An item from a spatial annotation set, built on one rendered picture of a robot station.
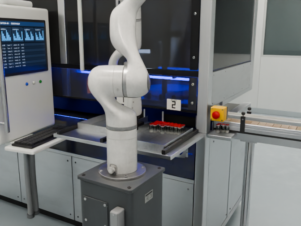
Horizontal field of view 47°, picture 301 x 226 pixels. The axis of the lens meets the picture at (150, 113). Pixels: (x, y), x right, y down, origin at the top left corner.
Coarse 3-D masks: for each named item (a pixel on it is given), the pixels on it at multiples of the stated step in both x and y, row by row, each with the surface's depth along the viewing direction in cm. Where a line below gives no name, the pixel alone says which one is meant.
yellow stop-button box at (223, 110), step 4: (212, 108) 177; (216, 108) 176; (220, 108) 175; (224, 108) 176; (212, 112) 178; (220, 112) 176; (224, 112) 176; (220, 116) 176; (224, 116) 177; (212, 120) 179; (216, 120) 178; (220, 120) 177; (224, 120) 178
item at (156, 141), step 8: (144, 128) 188; (192, 128) 181; (144, 136) 177; (152, 136) 177; (160, 136) 177; (168, 136) 177; (176, 136) 177; (144, 144) 158; (152, 144) 156; (160, 144) 154; (168, 144) 158
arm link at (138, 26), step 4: (136, 20) 148; (140, 20) 150; (136, 24) 149; (140, 24) 151; (136, 28) 150; (140, 28) 151; (136, 32) 150; (140, 32) 152; (136, 36) 151; (140, 36) 153; (136, 40) 152; (140, 40) 153; (140, 44) 154; (116, 52) 154; (112, 56) 155; (116, 56) 154; (120, 56) 155; (112, 60) 155; (116, 60) 156; (108, 64) 158; (112, 64) 156; (116, 64) 158
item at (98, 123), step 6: (102, 114) 211; (84, 120) 196; (90, 120) 201; (96, 120) 206; (102, 120) 210; (144, 120) 205; (78, 126) 192; (84, 126) 189; (90, 126) 187; (96, 126) 185; (102, 126) 183; (102, 132) 184
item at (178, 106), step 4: (168, 100) 190; (172, 100) 188; (176, 100) 187; (180, 100) 186; (168, 104) 190; (176, 104) 188; (180, 104) 187; (168, 108) 191; (172, 108) 189; (176, 108) 188; (180, 108) 187
